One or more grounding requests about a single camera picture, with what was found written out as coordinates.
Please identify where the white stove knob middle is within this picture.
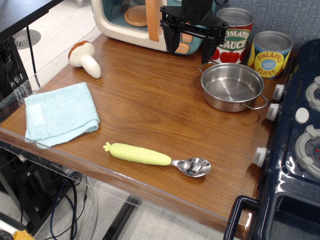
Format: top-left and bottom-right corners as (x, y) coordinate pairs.
(266, 103), (280, 122)

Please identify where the green handled ice cream scoop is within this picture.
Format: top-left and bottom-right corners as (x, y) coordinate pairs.
(103, 142), (211, 178)

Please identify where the white stove knob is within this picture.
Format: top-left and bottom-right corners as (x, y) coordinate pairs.
(253, 147), (268, 168)
(272, 84), (285, 102)
(266, 103), (280, 122)

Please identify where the white stove knob bottom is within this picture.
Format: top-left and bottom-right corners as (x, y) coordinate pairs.
(253, 147), (268, 168)

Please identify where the white stove knob top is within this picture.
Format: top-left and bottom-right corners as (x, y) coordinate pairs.
(272, 84), (285, 102)

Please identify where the black floor cable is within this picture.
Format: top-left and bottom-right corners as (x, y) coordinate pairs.
(48, 172), (88, 240)

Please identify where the light blue rag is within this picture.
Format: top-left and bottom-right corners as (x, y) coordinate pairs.
(24, 82), (100, 149)

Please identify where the black desk at left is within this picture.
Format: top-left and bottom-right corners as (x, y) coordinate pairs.
(0, 0), (62, 43)

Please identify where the small stainless steel pot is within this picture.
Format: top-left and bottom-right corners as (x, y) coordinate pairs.
(199, 63), (269, 113)

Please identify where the toy microwave oven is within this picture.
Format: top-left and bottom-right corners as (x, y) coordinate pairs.
(91, 0), (218, 56)

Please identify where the tomato sauce toy can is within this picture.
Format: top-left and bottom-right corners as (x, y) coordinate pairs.
(212, 7), (255, 64)

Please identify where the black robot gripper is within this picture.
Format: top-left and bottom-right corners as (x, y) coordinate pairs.
(160, 0), (229, 64)

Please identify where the pineapple slices toy can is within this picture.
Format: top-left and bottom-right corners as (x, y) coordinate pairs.
(247, 31), (294, 78)

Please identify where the blue floor cable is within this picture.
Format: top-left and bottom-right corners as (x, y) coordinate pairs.
(48, 174), (88, 240)

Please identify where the plush toy mushroom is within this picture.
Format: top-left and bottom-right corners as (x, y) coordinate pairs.
(68, 40), (101, 79)

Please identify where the dark blue toy stove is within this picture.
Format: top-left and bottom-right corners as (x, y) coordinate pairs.
(224, 39), (320, 240)

